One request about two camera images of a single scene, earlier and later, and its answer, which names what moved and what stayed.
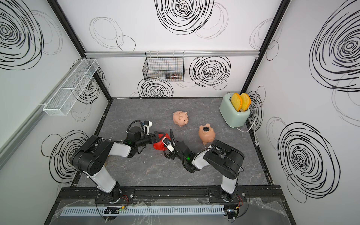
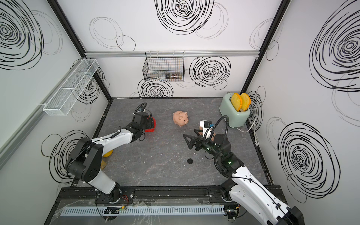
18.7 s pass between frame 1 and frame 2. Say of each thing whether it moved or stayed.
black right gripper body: moved
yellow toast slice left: stayed
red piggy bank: moved
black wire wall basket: stayed
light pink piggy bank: stayed
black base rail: stayed
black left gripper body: moved
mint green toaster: stayed
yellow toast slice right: stayed
